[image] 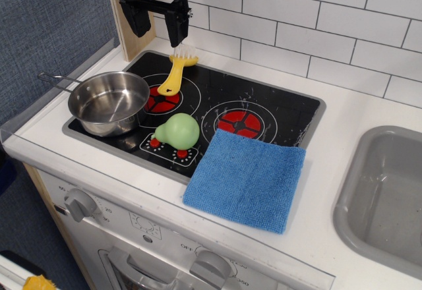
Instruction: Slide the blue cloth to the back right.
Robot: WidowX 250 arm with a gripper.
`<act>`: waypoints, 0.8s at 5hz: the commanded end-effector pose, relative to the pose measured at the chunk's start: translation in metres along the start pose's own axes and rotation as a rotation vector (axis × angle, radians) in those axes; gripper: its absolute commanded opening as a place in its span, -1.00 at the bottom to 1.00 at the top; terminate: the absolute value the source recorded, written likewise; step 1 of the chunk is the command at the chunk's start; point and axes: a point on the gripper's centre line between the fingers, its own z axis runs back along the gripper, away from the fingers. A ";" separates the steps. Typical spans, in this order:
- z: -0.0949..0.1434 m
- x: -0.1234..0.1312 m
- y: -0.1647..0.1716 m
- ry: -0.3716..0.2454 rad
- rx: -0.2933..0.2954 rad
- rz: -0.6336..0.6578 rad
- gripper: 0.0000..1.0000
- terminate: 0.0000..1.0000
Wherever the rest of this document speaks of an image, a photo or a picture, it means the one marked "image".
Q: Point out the yellow dish brush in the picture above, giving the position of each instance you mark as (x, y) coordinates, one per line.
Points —
(183, 56)

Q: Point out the grey toy sink basin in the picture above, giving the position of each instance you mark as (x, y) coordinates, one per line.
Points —
(378, 211)

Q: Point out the grey left oven knob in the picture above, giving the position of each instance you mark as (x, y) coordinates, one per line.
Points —
(79, 204)

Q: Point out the black toy stovetop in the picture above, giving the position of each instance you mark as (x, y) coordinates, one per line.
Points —
(216, 100)

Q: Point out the stainless steel saucepan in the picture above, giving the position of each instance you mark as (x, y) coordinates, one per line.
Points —
(107, 104)

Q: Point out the grey right oven knob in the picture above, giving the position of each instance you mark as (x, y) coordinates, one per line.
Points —
(211, 268)

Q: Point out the grey oven knob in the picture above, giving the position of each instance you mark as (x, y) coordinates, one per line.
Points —
(79, 204)
(211, 268)

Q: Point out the green toy pear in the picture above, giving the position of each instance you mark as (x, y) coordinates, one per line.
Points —
(180, 131)

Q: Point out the wooden side post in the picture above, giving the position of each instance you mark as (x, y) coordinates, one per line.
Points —
(130, 43)

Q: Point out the blue microfiber cloth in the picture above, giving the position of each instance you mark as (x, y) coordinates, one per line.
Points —
(246, 181)

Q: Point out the white toy oven front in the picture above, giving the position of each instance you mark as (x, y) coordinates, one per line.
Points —
(120, 249)

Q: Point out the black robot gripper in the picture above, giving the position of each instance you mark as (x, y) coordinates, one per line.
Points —
(176, 13)

